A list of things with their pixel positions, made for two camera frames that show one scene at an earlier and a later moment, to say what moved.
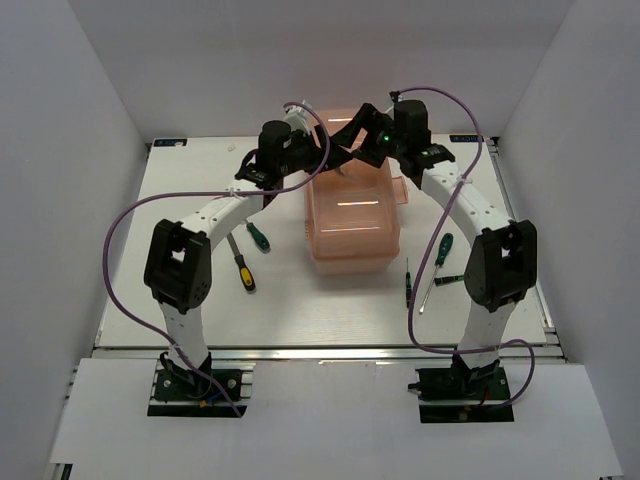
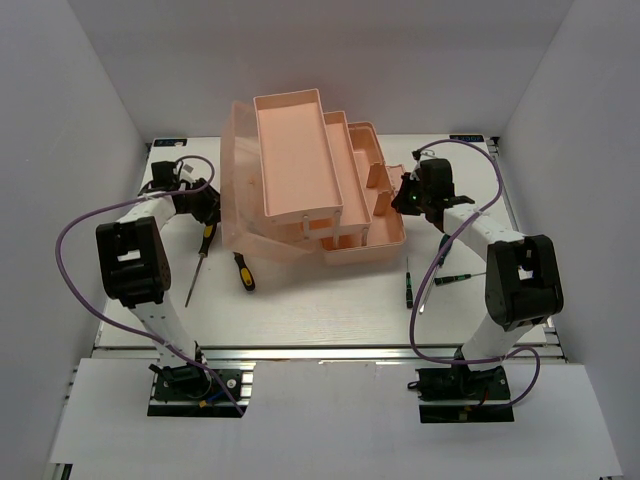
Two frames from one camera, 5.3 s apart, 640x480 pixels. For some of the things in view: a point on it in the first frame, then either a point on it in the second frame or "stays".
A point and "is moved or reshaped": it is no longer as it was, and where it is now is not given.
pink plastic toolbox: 353,211 is moved or reshaped
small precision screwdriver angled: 441,280 stays
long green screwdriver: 447,243 stays
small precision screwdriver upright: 408,288 stays
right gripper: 376,121 -> 401,203
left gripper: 310,143 -> 211,196
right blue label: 465,138 stays
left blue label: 169,142 stays
